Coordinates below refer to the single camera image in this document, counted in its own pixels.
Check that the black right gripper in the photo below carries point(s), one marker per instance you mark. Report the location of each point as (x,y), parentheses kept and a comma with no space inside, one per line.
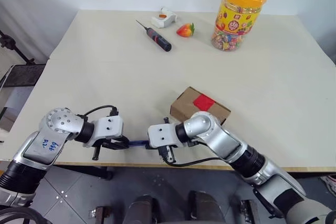
(166,154)

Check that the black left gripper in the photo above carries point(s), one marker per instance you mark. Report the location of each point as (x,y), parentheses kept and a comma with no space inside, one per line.
(106,145)

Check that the blue pen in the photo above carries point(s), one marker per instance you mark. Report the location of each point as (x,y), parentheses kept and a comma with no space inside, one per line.
(137,143)

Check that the brown cardboard box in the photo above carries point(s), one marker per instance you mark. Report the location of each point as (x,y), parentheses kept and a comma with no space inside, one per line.
(183,106)

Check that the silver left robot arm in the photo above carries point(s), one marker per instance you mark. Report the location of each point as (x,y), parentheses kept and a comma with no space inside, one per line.
(52,129)

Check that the red tape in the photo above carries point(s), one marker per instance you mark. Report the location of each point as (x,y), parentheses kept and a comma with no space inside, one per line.
(203,102)

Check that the dark rounded shape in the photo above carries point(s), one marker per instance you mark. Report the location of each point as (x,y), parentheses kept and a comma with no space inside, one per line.
(143,209)

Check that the black red screwdriver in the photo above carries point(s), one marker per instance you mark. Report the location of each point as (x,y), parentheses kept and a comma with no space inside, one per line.
(158,40)

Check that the red toy strawberry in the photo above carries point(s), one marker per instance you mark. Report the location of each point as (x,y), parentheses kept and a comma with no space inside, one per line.
(185,30)

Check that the white glue gun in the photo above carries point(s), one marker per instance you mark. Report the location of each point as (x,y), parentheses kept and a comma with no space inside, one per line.
(164,20)

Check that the black tripod stand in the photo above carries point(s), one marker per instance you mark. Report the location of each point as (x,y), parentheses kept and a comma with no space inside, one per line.
(15,49)

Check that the candy jar with orange lid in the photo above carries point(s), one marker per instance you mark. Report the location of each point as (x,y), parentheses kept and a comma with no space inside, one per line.
(236,22)

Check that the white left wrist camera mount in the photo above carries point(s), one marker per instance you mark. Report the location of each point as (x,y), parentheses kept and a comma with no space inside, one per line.
(109,127)

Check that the black table frame leg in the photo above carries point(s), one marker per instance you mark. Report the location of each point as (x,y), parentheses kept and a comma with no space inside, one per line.
(89,172)

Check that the dark metal bracket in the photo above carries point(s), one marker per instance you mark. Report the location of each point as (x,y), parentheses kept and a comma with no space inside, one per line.
(103,215)
(249,212)

